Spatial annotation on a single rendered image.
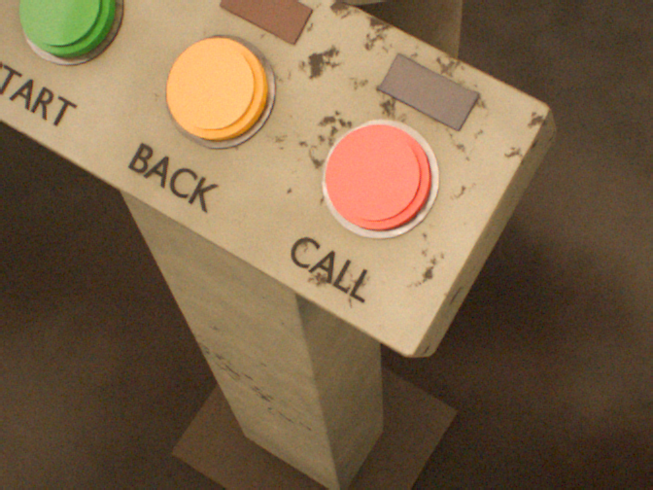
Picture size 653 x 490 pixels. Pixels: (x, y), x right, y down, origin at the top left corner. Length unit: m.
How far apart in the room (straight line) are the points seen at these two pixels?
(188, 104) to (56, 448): 0.64
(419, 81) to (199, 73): 0.09
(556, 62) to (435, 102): 0.73
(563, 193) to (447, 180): 0.67
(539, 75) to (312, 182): 0.73
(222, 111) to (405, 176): 0.08
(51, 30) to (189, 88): 0.07
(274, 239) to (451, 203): 0.07
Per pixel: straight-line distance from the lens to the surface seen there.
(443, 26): 0.67
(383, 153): 0.46
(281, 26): 0.49
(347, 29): 0.48
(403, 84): 0.47
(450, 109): 0.46
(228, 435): 1.05
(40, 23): 0.51
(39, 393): 1.10
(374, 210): 0.45
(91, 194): 1.16
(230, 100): 0.48
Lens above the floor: 1.02
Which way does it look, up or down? 68 degrees down
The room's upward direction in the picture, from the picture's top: 8 degrees counter-clockwise
